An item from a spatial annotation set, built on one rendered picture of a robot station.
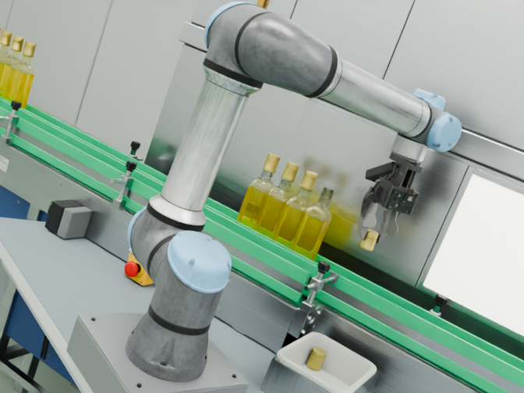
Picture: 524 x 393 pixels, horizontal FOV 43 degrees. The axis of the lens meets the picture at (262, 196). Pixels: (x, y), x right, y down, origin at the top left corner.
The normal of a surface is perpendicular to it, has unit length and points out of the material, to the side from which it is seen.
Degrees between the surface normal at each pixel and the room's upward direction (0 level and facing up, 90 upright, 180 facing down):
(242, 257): 90
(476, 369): 90
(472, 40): 90
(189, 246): 10
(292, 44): 69
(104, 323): 3
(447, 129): 92
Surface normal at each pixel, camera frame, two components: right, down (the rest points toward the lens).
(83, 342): -0.75, -0.12
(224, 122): 0.37, 0.37
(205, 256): 0.40, -0.85
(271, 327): -0.47, 0.04
